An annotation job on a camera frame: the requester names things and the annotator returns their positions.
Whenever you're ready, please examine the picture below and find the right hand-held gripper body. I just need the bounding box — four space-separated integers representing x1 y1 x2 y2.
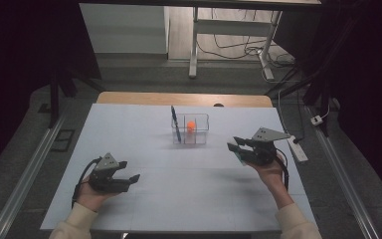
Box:
245 127 291 167

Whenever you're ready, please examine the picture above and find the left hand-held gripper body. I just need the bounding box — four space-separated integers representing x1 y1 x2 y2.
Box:
89 152 130 194

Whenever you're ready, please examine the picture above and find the clear plastic organizer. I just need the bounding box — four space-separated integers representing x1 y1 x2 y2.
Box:
171 113 211 145

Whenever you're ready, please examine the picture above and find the blue pen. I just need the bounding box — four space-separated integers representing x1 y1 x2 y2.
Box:
170 105 183 143

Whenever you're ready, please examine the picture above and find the person's left hand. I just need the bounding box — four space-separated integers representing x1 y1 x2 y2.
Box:
76 176 120 213

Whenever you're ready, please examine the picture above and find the person's right hand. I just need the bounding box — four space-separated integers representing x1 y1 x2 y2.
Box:
247 152 288 197

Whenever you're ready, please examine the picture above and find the white power strip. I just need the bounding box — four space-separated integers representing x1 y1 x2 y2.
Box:
286 134 309 163

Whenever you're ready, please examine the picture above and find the black tripod stand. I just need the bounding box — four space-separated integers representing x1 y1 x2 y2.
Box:
48 66 105 128
265 66 332 137

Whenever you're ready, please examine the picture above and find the black curtain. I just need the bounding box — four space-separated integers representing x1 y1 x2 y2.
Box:
273 0 382 207
0 0 101 180

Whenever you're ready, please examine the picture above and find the white cabinet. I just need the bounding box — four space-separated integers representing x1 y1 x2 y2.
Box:
79 3 170 55

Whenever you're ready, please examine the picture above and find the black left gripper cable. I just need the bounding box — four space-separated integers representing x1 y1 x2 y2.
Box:
71 157 102 209

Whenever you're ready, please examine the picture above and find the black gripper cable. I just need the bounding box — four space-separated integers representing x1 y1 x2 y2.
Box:
275 147 290 192
71 157 102 209

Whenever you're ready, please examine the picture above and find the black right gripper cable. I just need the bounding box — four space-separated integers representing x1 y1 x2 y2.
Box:
275 147 290 192

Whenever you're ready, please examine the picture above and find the white adapter with cable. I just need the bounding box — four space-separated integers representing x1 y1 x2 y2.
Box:
310 104 331 126

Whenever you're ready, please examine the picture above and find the aluminium floor rail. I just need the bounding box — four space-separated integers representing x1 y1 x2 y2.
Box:
0 114 68 239
306 106 381 239

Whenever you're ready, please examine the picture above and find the black floor cable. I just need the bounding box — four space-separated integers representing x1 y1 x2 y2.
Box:
197 9 296 68

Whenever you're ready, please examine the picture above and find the white desk frame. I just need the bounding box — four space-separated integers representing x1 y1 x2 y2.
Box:
188 6 285 81

